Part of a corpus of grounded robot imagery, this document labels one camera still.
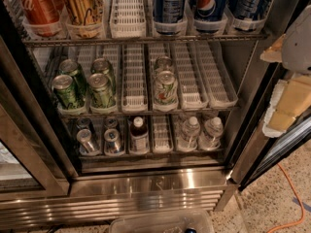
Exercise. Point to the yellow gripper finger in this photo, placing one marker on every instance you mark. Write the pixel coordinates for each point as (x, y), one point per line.
(274, 52)
(289, 100)

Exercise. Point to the redbull can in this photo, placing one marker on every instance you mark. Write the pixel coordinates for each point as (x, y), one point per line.
(113, 144)
(88, 142)
(85, 123)
(111, 122)

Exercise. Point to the open fridge door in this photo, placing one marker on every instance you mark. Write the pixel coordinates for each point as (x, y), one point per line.
(261, 153)

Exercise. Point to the right blue pepsi can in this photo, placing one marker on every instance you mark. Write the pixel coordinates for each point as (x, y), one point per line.
(249, 15)

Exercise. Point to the blue pepsi can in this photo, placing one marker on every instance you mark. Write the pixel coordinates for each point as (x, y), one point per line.
(249, 15)
(207, 14)
(168, 16)

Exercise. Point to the middle blue pepsi can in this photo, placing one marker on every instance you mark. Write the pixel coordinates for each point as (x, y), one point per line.
(207, 14)

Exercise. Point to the back white floral can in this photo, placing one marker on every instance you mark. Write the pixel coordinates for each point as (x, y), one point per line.
(163, 63)

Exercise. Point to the left blue pepsi can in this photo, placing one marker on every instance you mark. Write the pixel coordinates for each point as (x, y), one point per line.
(168, 16)

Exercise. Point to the stainless steel fridge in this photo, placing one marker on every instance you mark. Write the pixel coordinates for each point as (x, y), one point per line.
(50, 180)

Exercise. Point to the green can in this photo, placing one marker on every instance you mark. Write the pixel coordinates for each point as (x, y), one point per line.
(104, 66)
(75, 70)
(101, 92)
(67, 92)

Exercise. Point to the gold soda can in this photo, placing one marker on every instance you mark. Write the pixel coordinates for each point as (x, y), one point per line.
(85, 16)

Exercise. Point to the back left green can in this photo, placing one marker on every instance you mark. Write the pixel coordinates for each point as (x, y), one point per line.
(75, 70)

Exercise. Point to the front left green can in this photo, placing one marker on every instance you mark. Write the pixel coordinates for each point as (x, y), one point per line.
(67, 92)

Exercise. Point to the red coca-cola can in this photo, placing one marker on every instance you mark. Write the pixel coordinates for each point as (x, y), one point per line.
(41, 13)

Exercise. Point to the empty white tray far right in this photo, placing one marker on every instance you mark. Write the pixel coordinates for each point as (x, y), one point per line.
(214, 74)

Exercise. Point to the empty white tray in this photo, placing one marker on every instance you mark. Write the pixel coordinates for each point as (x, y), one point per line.
(192, 91)
(214, 74)
(162, 138)
(134, 85)

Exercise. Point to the right clear water bottle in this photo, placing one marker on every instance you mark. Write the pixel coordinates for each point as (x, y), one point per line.
(211, 134)

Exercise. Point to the clear water bottle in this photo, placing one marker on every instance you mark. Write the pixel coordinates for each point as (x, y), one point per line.
(211, 134)
(189, 132)

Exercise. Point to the left clear water bottle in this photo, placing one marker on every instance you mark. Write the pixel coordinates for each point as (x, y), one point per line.
(189, 132)

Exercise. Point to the empty white bottom tray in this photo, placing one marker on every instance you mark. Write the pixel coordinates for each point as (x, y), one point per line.
(162, 138)

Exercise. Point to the empty white middle tray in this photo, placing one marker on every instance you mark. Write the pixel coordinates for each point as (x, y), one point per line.
(134, 85)

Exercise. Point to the dark drink bottle white cap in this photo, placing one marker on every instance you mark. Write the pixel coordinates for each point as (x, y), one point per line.
(139, 135)

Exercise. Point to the clear plastic bin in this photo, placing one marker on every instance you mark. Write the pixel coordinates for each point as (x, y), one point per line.
(182, 221)

